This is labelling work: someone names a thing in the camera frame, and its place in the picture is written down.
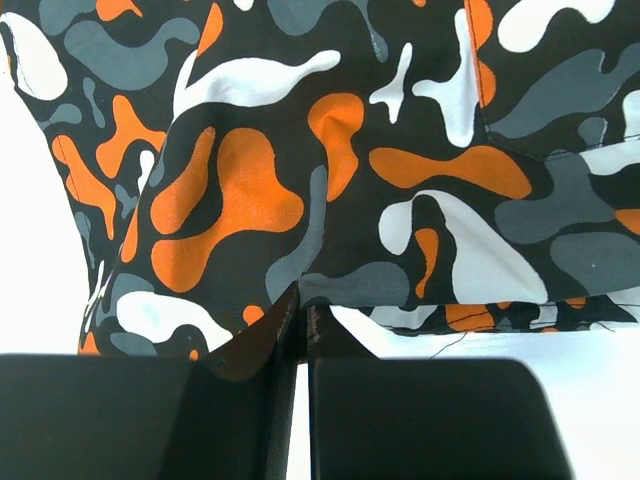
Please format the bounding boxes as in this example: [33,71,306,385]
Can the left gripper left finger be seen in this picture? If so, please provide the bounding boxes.
[1,286,299,479]

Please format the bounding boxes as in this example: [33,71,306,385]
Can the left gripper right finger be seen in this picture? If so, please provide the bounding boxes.
[306,307,572,479]

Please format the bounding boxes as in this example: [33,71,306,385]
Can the orange black camouflage shorts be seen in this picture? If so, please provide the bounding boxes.
[1,1,639,360]

